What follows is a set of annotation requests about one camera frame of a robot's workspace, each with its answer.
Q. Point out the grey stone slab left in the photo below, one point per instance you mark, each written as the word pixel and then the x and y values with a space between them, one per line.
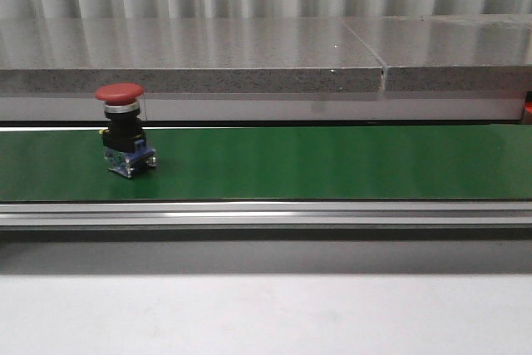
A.
pixel 188 55

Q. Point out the grey stone slab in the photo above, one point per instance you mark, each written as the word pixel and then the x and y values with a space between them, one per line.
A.
pixel 450 53
pixel 188 55

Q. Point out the red mushroom push button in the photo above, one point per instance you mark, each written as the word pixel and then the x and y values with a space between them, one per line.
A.
pixel 126 149

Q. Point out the green conveyor belt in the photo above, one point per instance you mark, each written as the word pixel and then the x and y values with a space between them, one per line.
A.
pixel 277 163

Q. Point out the grey stone slab right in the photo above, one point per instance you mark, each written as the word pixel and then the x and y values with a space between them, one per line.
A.
pixel 450 53

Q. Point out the red orange plate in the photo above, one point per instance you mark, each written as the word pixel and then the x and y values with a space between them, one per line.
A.
pixel 526 117

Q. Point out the aluminium conveyor frame rail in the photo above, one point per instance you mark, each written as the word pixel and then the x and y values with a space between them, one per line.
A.
pixel 267 214

